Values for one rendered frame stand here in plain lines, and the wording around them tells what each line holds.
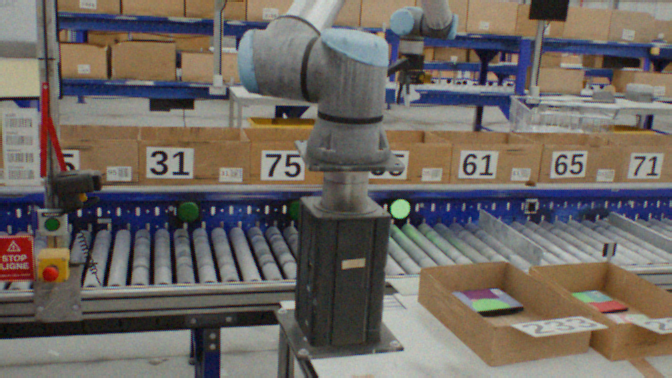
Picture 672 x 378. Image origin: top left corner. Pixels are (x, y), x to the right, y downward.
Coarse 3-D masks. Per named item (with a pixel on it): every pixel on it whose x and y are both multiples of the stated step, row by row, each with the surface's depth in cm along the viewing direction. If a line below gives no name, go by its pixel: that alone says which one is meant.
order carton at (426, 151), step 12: (396, 132) 290; (408, 132) 291; (420, 132) 292; (396, 144) 260; (408, 144) 261; (420, 144) 263; (432, 144) 264; (444, 144) 265; (408, 156) 263; (420, 156) 264; (432, 156) 265; (444, 156) 267; (408, 168) 264; (420, 168) 265; (432, 168) 267; (444, 168) 268; (372, 180) 262; (384, 180) 263; (396, 180) 264; (408, 180) 266; (420, 180) 267; (432, 180) 268; (444, 180) 269
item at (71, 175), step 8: (56, 176) 172; (64, 176) 171; (72, 176) 171; (80, 176) 171; (88, 176) 172; (96, 176) 172; (56, 184) 170; (64, 184) 171; (72, 184) 171; (80, 184) 172; (88, 184) 172; (96, 184) 173; (56, 192) 171; (64, 192) 171; (72, 192) 172; (80, 192) 172; (88, 192) 173; (64, 200) 173; (72, 200) 174; (80, 200) 175; (64, 208) 174; (72, 208) 174; (80, 208) 174
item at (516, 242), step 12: (480, 216) 267; (492, 216) 258; (492, 228) 257; (504, 228) 248; (504, 240) 248; (516, 240) 240; (528, 240) 232; (516, 252) 240; (528, 252) 232; (540, 252) 225
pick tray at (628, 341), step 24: (576, 264) 200; (600, 264) 203; (552, 288) 184; (576, 288) 202; (600, 288) 205; (624, 288) 197; (648, 288) 188; (600, 312) 166; (624, 312) 190; (648, 312) 188; (600, 336) 166; (624, 336) 162; (648, 336) 164
